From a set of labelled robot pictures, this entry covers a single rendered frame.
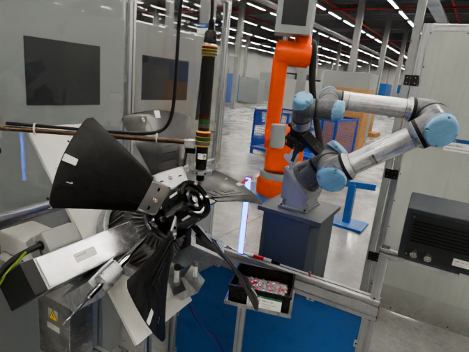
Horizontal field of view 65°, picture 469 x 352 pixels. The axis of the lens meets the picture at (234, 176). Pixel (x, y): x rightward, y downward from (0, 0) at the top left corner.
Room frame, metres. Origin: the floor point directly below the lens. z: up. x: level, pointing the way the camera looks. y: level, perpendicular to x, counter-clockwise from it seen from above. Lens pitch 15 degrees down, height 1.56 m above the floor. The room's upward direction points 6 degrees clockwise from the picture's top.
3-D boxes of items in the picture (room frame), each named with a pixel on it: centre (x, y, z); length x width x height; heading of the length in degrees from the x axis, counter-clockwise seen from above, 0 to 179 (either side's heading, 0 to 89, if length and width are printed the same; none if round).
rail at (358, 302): (1.36, -0.15, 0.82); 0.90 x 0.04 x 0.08; 63
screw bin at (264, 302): (1.18, -0.14, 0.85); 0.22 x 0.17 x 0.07; 78
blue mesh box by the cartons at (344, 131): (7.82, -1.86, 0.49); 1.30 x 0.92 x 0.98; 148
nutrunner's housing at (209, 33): (1.08, 0.10, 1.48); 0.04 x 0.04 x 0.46
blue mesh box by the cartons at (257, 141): (8.32, -0.97, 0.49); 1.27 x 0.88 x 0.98; 148
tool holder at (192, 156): (1.08, 0.11, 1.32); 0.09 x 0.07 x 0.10; 98
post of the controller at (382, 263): (1.16, -0.53, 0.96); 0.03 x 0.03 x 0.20; 63
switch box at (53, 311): (1.04, 0.50, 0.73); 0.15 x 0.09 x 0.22; 63
